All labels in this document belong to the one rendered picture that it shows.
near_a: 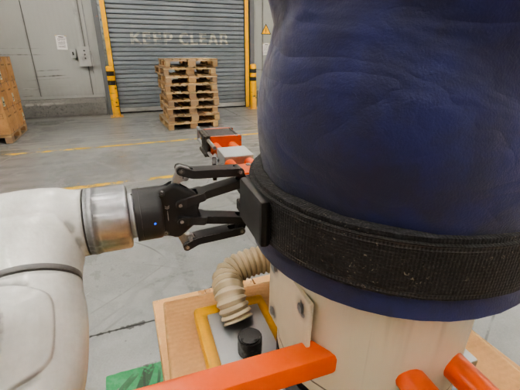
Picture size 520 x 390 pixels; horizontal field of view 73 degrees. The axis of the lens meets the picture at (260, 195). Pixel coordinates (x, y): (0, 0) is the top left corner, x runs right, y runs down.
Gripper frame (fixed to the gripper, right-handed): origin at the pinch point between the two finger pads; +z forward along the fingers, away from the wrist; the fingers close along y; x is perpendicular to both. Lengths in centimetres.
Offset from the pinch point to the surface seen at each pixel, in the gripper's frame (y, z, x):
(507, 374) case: 13.8, 18.3, 30.2
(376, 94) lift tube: -19.4, -8.4, 33.8
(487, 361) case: 13.7, 17.9, 28.1
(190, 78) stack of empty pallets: 26, 109, -653
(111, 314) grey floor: 120, -42, -134
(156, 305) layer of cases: 66, -18, -63
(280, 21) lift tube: -23.1, -9.7, 25.5
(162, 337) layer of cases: 66, -18, -46
